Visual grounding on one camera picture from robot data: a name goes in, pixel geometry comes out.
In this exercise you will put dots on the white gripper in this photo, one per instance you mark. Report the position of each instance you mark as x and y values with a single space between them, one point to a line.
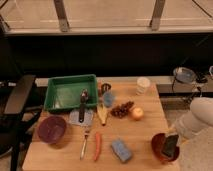
173 135

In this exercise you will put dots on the black eraser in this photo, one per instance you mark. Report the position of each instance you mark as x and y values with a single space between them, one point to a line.
170 145

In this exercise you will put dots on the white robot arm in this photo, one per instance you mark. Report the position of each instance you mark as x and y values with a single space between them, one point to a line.
199 117

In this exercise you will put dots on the red bowl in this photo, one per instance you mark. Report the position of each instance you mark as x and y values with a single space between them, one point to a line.
157 146

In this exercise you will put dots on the purple bowl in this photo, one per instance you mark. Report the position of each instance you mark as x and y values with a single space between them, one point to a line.
51 129

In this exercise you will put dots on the apple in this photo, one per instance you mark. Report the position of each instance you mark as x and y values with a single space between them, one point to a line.
137 113

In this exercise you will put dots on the bunch of dark grapes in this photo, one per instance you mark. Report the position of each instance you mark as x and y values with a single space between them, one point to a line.
122 110

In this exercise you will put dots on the white cup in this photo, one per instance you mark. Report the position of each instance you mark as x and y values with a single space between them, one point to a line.
143 83

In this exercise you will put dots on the grey dish on shelf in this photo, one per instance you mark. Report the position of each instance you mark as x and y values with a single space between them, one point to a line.
184 75

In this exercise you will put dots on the blue sponge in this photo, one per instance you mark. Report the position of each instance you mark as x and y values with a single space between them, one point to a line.
121 150

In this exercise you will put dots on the yellow banana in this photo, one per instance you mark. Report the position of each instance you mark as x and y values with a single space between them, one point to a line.
102 113

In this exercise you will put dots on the orange carrot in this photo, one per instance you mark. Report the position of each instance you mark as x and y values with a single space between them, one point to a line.
98 141

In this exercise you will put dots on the grey cloth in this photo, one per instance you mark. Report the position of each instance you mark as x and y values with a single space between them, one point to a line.
74 117

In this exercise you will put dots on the silver fork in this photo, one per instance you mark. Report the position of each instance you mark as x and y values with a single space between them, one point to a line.
86 135

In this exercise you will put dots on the green plastic tray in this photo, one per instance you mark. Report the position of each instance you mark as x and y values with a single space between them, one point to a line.
63 93

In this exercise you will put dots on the black chair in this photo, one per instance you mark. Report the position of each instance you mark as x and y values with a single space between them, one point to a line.
17 118

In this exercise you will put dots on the black handled ice cream scoop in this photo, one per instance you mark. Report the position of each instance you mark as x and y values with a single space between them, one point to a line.
83 101

